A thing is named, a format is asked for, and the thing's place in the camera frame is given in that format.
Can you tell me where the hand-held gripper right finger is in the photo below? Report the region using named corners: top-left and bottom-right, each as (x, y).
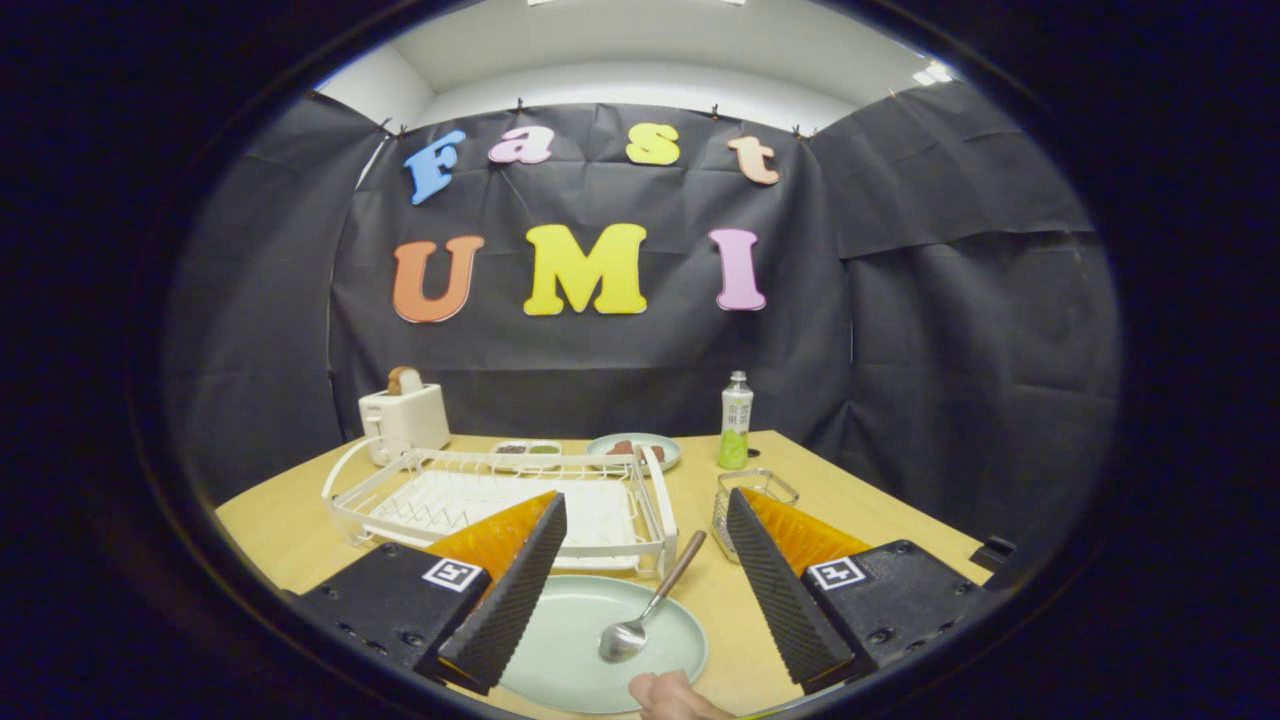
top-left (726, 487), bottom-right (1001, 696)

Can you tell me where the green drink bottle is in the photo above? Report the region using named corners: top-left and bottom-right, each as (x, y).
top-left (718, 371), bottom-right (755, 471)

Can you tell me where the metal wire basket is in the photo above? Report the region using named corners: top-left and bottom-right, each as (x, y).
top-left (711, 468), bottom-right (800, 563)

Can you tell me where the black backdrop cloth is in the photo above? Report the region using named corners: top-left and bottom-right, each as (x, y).
top-left (165, 80), bottom-right (1121, 591)

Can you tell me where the black rectangular object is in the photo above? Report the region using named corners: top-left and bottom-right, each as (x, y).
top-left (968, 536), bottom-right (1019, 574)

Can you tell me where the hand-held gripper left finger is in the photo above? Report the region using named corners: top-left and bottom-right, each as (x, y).
top-left (290, 490), bottom-right (569, 696)

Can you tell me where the small light blue plate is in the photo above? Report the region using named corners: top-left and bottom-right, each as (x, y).
top-left (586, 432), bottom-right (682, 473)

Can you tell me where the white dish rack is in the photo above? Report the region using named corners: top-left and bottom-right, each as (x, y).
top-left (321, 437), bottom-right (679, 581)

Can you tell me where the wooden handled metal spoon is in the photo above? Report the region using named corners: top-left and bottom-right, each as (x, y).
top-left (598, 529), bottom-right (708, 664)

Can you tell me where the white two-part sauce dish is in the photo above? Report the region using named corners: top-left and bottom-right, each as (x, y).
top-left (490, 440), bottom-right (563, 471)

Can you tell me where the white toaster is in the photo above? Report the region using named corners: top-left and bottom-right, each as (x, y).
top-left (358, 383), bottom-right (452, 467)

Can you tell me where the light green plate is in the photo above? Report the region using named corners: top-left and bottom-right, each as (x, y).
top-left (498, 574), bottom-right (709, 715)

